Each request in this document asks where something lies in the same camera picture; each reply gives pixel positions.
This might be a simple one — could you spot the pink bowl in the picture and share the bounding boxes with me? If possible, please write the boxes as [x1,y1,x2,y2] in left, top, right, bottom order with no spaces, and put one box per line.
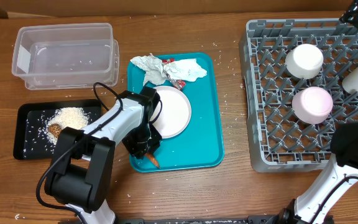
[291,86,333,124]

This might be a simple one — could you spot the black plastic tray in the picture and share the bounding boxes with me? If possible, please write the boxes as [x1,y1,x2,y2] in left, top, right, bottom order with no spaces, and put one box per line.
[13,100,102,160]

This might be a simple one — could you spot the red snack wrapper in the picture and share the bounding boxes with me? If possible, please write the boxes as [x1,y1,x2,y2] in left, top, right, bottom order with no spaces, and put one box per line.
[162,58,186,91]

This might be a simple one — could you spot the teal plastic tray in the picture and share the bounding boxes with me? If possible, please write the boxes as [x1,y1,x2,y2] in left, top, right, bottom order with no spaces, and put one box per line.
[129,52,224,173]

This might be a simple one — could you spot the grey plastic dish rack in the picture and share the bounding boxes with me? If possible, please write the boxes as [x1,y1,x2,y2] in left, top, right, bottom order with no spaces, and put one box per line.
[239,19,358,172]

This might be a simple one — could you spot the orange carrot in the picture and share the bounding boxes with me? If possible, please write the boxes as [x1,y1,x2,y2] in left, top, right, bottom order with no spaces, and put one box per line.
[144,152,160,169]

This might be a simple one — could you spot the clear plastic storage bin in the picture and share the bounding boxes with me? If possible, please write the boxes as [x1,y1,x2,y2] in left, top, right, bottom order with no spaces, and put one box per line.
[11,23,119,90]

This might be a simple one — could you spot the brown patterned food piece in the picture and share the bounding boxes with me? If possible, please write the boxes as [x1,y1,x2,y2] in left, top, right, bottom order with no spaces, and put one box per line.
[48,124,62,138]

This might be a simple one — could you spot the white tissue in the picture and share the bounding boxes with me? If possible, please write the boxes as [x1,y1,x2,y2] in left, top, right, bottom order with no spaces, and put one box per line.
[131,54,167,85]

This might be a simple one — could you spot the white napkin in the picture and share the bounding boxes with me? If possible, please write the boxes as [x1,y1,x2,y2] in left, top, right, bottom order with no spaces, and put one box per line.
[163,58,208,82]

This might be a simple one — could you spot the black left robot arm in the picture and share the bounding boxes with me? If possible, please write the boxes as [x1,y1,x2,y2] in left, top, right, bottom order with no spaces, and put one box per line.
[36,86,162,223]

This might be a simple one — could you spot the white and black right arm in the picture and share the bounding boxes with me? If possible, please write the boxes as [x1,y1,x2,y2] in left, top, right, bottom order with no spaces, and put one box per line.
[268,122,358,223]

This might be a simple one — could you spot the pile of white rice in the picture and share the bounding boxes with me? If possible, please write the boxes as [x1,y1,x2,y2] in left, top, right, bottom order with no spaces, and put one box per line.
[43,107,90,145]

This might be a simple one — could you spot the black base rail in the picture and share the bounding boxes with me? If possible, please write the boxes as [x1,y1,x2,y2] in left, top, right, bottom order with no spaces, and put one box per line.
[113,213,335,224]

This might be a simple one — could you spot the white ceramic bowl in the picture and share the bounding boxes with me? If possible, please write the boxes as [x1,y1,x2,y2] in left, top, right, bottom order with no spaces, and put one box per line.
[285,44,324,79]

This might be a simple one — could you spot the large white plate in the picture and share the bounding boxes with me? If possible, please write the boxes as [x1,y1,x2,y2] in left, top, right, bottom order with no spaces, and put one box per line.
[150,86,191,139]

